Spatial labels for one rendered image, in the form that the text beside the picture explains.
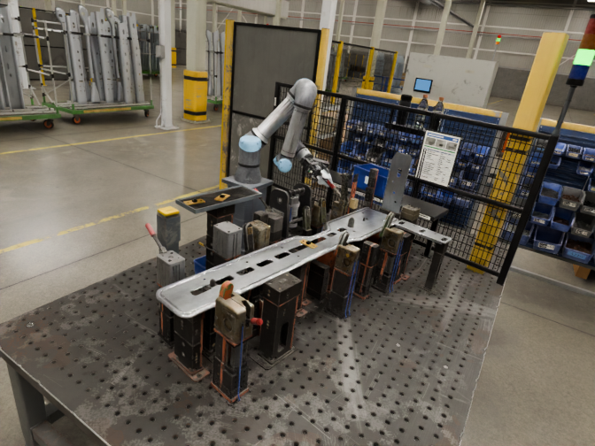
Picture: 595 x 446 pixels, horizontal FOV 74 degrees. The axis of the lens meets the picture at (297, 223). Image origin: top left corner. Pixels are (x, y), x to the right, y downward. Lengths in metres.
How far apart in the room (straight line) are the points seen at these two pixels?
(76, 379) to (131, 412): 0.25
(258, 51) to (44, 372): 3.72
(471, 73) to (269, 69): 4.95
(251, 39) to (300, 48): 0.62
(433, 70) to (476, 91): 0.93
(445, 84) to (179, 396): 7.90
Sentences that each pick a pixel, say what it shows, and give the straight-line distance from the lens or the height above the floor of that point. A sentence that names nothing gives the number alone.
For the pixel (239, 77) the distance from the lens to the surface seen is 4.77.
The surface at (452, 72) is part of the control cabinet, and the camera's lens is 8.65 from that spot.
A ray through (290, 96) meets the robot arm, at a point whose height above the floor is 1.55.
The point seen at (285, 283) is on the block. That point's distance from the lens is 1.42.
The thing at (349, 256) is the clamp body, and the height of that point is 1.01.
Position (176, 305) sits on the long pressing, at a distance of 1.35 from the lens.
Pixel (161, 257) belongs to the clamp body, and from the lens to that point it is 1.49.
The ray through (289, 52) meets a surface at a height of 1.75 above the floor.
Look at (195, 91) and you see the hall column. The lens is 9.50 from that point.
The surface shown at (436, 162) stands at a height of 1.28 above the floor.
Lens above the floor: 1.79
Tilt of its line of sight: 23 degrees down
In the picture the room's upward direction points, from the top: 7 degrees clockwise
